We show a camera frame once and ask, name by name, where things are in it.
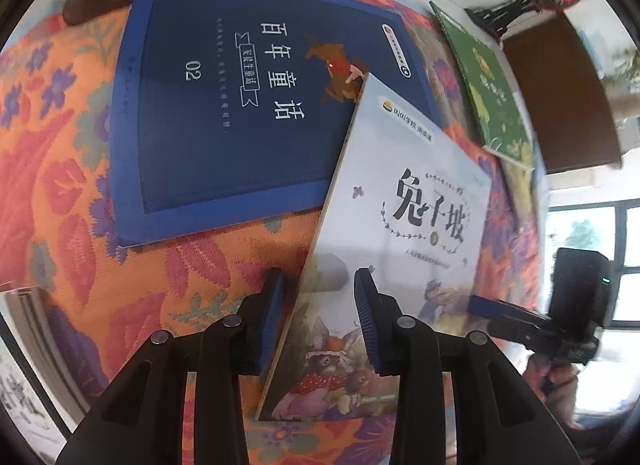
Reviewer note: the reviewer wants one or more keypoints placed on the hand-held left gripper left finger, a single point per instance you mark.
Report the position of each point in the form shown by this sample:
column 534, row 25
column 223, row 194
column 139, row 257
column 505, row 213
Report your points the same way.
column 270, row 320

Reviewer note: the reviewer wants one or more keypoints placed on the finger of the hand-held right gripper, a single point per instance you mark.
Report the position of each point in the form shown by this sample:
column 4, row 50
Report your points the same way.
column 482, row 306

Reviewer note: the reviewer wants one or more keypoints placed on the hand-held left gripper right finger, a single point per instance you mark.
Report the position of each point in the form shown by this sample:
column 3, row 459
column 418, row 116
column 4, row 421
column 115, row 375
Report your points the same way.
column 367, row 325

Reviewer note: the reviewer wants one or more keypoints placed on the white book with dressed rabbits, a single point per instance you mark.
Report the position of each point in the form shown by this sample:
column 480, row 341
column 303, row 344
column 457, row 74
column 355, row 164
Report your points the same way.
column 400, row 155

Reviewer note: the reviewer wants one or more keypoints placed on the navy blue book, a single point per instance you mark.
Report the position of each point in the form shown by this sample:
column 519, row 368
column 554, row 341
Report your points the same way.
column 225, row 135

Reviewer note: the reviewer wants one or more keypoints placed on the green caterpillar book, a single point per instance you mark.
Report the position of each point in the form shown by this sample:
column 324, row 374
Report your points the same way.
column 492, row 95

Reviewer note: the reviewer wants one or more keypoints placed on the person's right hand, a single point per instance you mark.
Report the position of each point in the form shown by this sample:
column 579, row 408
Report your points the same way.
column 562, row 385

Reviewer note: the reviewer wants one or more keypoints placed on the window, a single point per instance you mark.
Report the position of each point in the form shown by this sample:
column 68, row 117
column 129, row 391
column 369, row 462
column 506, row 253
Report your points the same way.
column 580, row 235

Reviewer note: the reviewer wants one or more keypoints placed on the brown wooden cabinet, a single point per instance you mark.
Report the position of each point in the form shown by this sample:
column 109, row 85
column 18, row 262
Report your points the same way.
column 565, row 105

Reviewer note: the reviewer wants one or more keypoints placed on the floral orange mat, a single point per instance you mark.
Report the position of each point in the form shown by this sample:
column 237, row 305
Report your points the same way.
column 65, row 195

